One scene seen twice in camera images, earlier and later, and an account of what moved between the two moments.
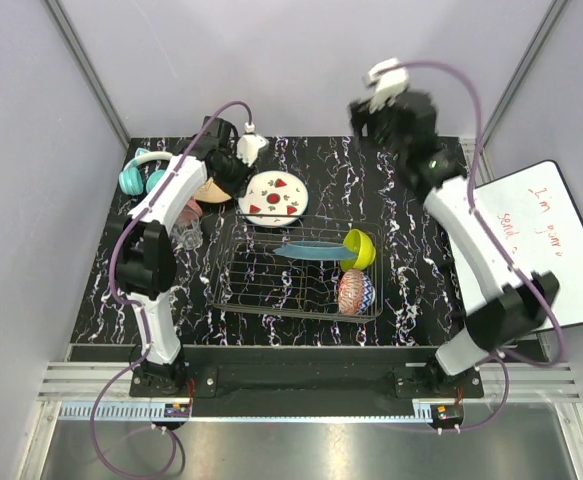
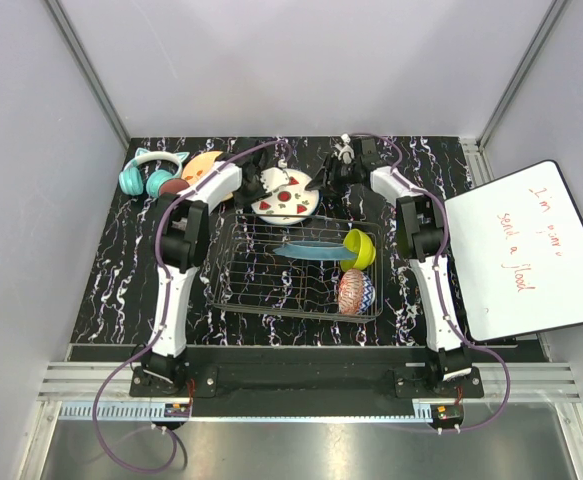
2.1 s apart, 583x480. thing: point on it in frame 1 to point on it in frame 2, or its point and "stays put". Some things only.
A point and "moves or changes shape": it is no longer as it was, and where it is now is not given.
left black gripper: [236, 187] to [263, 193]
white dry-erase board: [532, 215] stays put
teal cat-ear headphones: [131, 178] stays put
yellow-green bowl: [365, 250] stays put
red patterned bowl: [356, 292] stays put
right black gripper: [361, 115] to [320, 181]
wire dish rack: [305, 266] stays put
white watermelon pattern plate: [274, 198] moves or changes shape
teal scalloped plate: [315, 250] stays put
